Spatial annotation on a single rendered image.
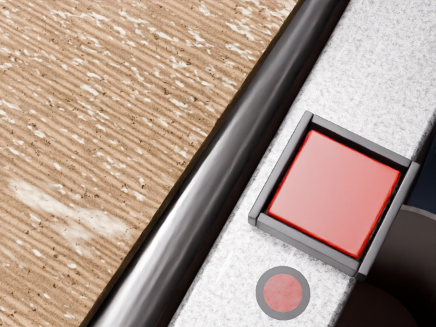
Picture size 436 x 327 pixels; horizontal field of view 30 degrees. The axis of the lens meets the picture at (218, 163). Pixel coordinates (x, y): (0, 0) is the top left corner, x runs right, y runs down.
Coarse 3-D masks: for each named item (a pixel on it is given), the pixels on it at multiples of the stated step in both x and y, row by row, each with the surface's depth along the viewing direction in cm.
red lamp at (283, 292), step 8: (272, 280) 47; (280, 280) 47; (288, 280) 47; (296, 280) 47; (264, 288) 47; (272, 288) 47; (280, 288) 47; (288, 288) 47; (296, 288) 47; (264, 296) 47; (272, 296) 47; (280, 296) 47; (288, 296) 47; (296, 296) 47; (272, 304) 47; (280, 304) 47; (288, 304) 47; (296, 304) 47
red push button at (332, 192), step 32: (320, 160) 48; (352, 160) 48; (288, 192) 48; (320, 192) 48; (352, 192) 48; (384, 192) 48; (288, 224) 47; (320, 224) 47; (352, 224) 47; (352, 256) 46
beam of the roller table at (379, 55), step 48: (384, 0) 54; (432, 0) 53; (336, 48) 52; (384, 48) 52; (432, 48) 52; (336, 96) 51; (384, 96) 51; (432, 96) 51; (384, 144) 50; (240, 240) 48; (192, 288) 47; (240, 288) 47; (336, 288) 47
